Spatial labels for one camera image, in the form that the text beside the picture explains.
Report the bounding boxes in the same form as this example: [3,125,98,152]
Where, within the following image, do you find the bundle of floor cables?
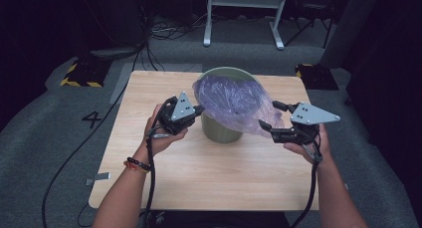
[148,13,207,42]

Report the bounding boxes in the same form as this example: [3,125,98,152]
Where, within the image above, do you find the left hand-held gripper cable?
[142,126,159,228]

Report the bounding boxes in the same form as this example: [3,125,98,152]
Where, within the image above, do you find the person's left hand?
[133,103,189,167]

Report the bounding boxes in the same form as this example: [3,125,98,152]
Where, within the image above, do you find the person's right hand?
[283,122,332,166]

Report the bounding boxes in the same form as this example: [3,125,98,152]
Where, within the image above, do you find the orange bracelet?
[122,160,149,174]

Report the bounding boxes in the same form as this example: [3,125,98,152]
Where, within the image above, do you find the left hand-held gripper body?
[155,92,197,136]

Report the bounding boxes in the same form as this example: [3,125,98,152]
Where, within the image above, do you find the right hand-held gripper cable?
[292,134,323,228]

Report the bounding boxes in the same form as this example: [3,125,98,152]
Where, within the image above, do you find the long black floor cable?
[41,42,148,228]

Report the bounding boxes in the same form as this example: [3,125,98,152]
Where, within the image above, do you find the grey padded post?
[319,0,382,70]

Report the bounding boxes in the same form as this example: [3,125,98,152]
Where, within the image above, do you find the grey tape strip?
[85,172,112,186]

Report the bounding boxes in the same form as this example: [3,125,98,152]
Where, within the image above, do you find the black folding stand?
[283,2,335,50]

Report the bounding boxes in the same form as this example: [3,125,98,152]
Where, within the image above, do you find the hand-held gripper cable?
[142,126,159,228]
[292,134,323,228]

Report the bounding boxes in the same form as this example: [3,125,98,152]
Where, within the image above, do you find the green plastic bin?
[197,66,262,144]

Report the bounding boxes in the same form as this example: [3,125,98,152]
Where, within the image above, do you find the purple plastic bag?
[192,74,286,138]

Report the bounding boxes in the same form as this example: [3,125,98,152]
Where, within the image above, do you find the yellow black striped base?
[59,58,112,89]
[295,63,339,92]

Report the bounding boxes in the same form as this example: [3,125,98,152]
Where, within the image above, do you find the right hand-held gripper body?
[280,102,341,146]

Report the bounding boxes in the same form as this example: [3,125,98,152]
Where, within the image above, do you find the black bead bracelet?
[126,156,152,172]

